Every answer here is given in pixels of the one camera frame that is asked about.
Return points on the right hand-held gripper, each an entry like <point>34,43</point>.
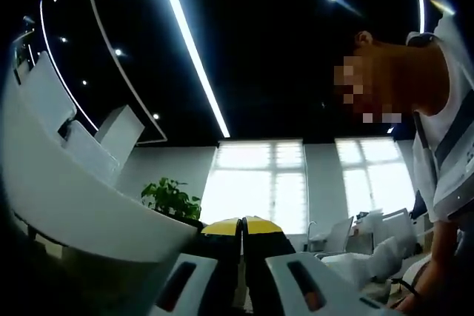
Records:
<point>387,257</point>

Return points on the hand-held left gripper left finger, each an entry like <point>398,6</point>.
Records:
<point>203,275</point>

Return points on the white square pillar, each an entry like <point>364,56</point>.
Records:
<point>122,134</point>

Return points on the white mesh office chair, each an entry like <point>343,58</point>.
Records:
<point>340,234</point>

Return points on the straight ceiling light strip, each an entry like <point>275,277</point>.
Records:
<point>59,72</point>

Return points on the person's leg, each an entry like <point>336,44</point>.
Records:
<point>413,271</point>

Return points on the small white box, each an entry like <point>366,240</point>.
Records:
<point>372,221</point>

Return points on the white gooseneck tube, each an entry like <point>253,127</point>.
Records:
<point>308,236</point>

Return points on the grey office chair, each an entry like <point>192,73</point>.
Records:
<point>398,223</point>

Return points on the person's head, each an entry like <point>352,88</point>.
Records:
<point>426,72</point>

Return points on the green plant in white pot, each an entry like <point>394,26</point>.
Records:
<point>170,197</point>

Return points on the long curved ceiling light strip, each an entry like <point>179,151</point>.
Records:
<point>189,42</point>

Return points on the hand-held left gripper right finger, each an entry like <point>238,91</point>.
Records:
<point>277,275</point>

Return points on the dark blue cloth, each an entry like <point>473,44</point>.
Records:
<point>418,205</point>

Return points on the white plastic storage bin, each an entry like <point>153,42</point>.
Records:
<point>48,97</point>
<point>92,153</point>

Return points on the white desk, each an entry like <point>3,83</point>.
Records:
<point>55,190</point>

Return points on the person in white shirt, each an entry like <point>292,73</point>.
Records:
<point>455,109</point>

